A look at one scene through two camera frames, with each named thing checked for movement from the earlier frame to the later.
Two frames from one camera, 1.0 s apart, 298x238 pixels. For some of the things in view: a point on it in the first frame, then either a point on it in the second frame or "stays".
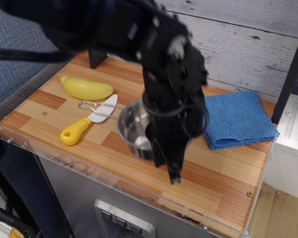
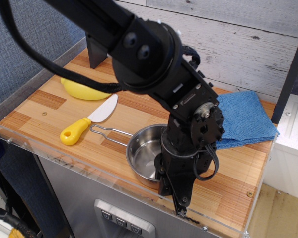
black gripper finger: (159, 158) -> (165, 188)
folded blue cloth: (237, 118) stays
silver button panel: (116, 222) stays
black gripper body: (179, 115) -> (185, 167)
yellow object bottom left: (15, 233) stays
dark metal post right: (290, 84) stays
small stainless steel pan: (132, 125) -> (142, 148)
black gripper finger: (175, 174) -> (181, 205)
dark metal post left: (96, 55) stays
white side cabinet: (286, 170) stays
